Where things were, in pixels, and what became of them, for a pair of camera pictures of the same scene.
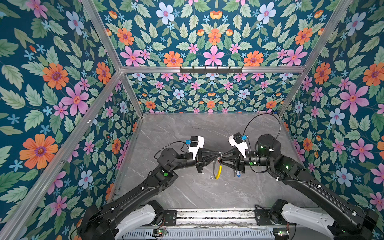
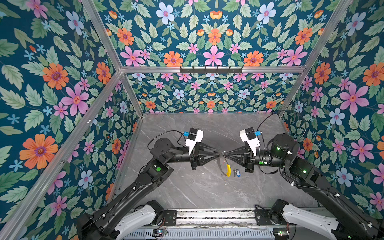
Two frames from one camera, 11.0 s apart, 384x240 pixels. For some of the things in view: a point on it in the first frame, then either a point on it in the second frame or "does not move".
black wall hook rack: (211, 71) does not move
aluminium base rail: (216, 217) does not move
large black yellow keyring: (219, 171) to (228, 172)
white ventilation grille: (203, 234) does not move
